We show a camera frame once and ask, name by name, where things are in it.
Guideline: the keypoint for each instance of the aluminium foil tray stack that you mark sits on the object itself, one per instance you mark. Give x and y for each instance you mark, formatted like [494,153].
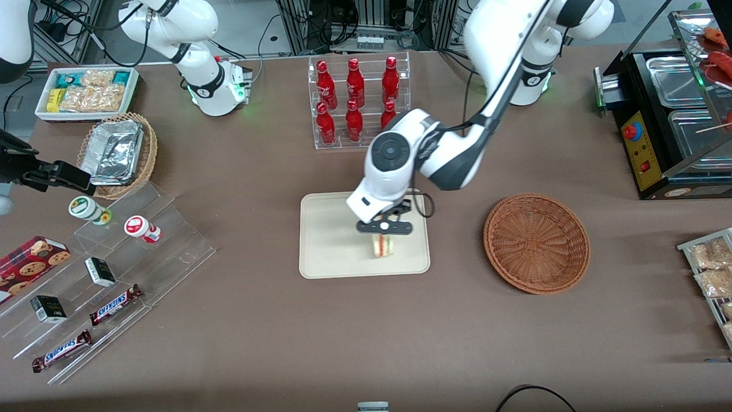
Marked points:
[113,151]

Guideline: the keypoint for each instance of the clear acrylic stepped display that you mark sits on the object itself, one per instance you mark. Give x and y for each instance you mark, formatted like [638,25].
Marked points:
[171,246]

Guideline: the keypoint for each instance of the green lid yoghurt bottle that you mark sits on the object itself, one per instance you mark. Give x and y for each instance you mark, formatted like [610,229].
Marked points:
[86,208]

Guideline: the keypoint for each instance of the steel food pan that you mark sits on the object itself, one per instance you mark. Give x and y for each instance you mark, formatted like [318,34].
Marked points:
[675,83]
[695,140]

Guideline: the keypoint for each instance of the yellow snack packet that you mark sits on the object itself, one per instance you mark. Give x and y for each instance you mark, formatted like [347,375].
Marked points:
[54,100]

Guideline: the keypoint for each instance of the tan wicker basket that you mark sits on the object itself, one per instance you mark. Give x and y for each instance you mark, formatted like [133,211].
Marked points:
[150,154]

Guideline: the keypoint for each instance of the aluminium frame rack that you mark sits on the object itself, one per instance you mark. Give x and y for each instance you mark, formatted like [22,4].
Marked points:
[366,23]

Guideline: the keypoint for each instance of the black glass hot food case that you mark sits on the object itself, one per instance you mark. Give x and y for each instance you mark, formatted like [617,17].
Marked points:
[640,143]

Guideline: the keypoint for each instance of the small grey device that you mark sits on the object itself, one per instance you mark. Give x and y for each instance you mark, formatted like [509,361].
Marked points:
[373,407]

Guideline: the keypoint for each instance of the teal snack packet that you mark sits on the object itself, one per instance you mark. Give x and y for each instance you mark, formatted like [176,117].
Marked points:
[66,80]
[121,78]

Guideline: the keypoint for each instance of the small clear cracker bag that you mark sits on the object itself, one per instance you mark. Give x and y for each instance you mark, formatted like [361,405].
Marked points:
[97,78]

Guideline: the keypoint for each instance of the small black carton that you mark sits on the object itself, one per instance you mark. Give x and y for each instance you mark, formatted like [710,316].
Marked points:
[100,272]
[48,309]

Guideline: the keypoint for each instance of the triangular white bread sandwich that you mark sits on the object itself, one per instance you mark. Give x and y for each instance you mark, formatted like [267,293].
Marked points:
[384,246]

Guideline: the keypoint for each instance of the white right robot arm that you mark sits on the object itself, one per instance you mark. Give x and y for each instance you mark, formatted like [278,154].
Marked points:
[209,86]

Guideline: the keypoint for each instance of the clear acrylic bottle rack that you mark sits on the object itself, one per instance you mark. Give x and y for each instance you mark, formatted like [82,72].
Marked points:
[343,143]

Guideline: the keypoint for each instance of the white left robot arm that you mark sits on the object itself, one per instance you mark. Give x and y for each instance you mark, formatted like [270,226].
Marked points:
[446,154]

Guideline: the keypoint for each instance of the clear bag of fried snacks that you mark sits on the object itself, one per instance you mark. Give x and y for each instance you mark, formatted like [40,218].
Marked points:
[727,311]
[712,254]
[716,283]
[728,331]

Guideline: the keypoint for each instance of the red lid yoghurt bottle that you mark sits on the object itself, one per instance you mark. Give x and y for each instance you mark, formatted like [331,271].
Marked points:
[138,227]

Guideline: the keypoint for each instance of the red cola bottle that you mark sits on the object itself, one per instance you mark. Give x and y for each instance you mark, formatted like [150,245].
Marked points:
[390,81]
[388,113]
[326,86]
[355,84]
[354,125]
[325,127]

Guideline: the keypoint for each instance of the brown round wicker basket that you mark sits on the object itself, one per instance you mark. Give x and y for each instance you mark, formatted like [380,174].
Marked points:
[536,243]

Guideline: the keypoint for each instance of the blue flat object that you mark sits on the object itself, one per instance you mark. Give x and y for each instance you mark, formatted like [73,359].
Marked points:
[719,360]

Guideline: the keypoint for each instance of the large clear cracker bag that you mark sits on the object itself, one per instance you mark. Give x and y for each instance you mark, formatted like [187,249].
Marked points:
[94,98]

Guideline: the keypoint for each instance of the cream rectangular plastic tray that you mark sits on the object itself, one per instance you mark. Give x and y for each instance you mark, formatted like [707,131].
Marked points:
[331,246]

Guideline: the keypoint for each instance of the red tartan cookie box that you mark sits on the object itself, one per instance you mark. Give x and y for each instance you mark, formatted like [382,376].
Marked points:
[28,263]

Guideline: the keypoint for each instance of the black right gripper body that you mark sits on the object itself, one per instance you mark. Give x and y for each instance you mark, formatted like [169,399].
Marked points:
[17,166]

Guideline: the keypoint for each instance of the white rectangular snack bin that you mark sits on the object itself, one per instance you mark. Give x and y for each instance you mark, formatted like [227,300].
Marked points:
[41,111]

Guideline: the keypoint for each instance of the brown Snickers bar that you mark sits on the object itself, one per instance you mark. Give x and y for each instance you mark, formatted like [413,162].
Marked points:
[62,351]
[114,305]

